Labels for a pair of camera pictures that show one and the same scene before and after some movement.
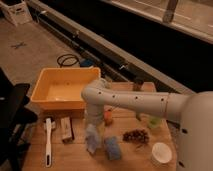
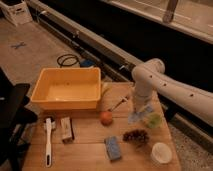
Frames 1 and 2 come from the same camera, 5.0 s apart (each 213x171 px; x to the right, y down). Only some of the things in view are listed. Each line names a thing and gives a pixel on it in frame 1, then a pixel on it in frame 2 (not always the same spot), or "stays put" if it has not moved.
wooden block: [67, 129] stays put
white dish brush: [49, 124] stays put
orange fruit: [107, 117] stays put
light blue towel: [92, 138] -> [136, 117]
